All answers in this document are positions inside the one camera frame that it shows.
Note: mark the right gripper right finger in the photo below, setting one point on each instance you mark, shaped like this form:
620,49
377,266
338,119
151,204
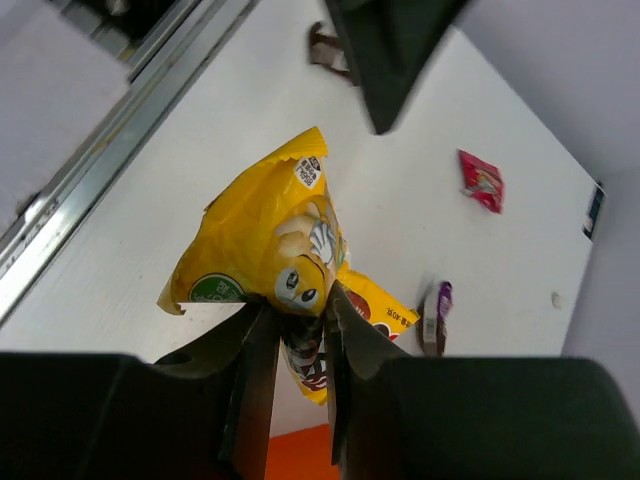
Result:
369,413

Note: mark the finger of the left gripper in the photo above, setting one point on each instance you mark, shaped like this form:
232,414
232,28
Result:
387,43

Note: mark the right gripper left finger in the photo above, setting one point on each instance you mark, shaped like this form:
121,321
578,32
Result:
235,365

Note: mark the brown chocolate bar wrapper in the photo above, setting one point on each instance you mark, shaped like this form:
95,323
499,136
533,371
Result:
324,50

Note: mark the purple brown chocolate bar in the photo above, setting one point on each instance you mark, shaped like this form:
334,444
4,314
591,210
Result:
434,311

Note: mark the yellow candy packet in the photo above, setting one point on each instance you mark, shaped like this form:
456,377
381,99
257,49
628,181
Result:
273,234

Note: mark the orange paper bag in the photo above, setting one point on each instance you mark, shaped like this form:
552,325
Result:
301,455

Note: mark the red pink snack packet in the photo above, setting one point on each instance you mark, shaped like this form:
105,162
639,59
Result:
482,182

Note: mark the left blue corner label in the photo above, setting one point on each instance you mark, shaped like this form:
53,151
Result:
593,212

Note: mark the aluminium table rail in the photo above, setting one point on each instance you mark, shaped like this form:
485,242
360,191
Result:
159,67

